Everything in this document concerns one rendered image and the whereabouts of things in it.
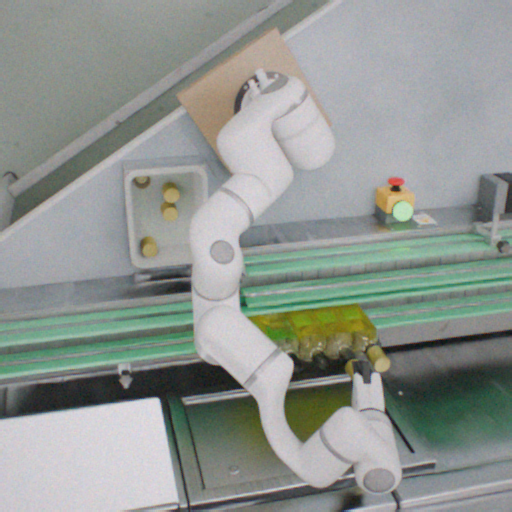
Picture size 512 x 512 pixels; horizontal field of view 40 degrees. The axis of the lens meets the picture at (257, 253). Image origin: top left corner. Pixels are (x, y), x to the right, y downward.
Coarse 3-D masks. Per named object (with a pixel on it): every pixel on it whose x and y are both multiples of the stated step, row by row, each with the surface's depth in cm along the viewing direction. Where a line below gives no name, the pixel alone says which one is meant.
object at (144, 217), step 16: (128, 176) 146; (160, 176) 155; (176, 176) 156; (192, 176) 157; (128, 192) 148; (144, 192) 156; (160, 192) 157; (192, 192) 159; (128, 208) 149; (144, 208) 157; (176, 208) 159; (192, 208) 160; (128, 224) 151; (144, 224) 159; (160, 224) 160; (176, 224) 161; (160, 240) 161; (176, 240) 162; (144, 256) 158; (160, 256) 158; (176, 256) 158; (192, 256) 158
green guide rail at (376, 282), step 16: (384, 272) 165; (400, 272) 165; (416, 272) 165; (432, 272) 165; (448, 272) 165; (464, 272) 165; (480, 272) 165; (496, 272) 165; (256, 288) 158; (272, 288) 158; (288, 288) 158; (304, 288) 158; (320, 288) 158; (336, 288) 157; (352, 288) 157; (368, 288) 157; (384, 288) 158; (400, 288) 159; (256, 304) 152; (272, 304) 152
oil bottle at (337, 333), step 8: (312, 312) 156; (320, 312) 155; (328, 312) 155; (336, 312) 155; (320, 320) 152; (328, 320) 152; (336, 320) 152; (328, 328) 149; (336, 328) 149; (344, 328) 149; (328, 336) 146; (336, 336) 146; (344, 336) 146; (352, 336) 147; (328, 344) 146; (336, 344) 145; (344, 344) 145; (352, 344) 146; (328, 352) 147; (336, 352) 146
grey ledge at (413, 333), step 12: (420, 324) 175; (432, 324) 176; (444, 324) 177; (456, 324) 177; (468, 324) 178; (480, 324) 179; (492, 324) 180; (504, 324) 181; (384, 336) 174; (396, 336) 175; (408, 336) 175; (420, 336) 176; (432, 336) 177; (444, 336) 178; (456, 336) 179
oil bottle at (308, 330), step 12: (288, 312) 155; (300, 312) 155; (300, 324) 150; (312, 324) 150; (300, 336) 146; (312, 336) 145; (324, 336) 146; (300, 348) 146; (312, 348) 144; (324, 348) 145
